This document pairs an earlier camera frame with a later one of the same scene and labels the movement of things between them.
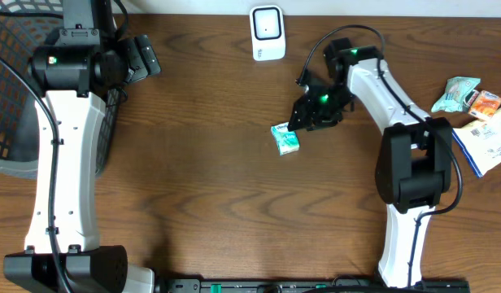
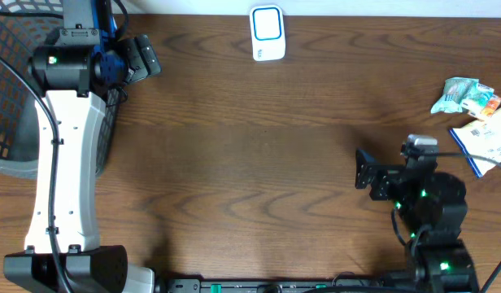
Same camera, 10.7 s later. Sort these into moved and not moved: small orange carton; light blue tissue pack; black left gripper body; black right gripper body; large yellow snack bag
Moved: light blue tissue pack; black right gripper body
Not moved: black left gripper body; large yellow snack bag; small orange carton
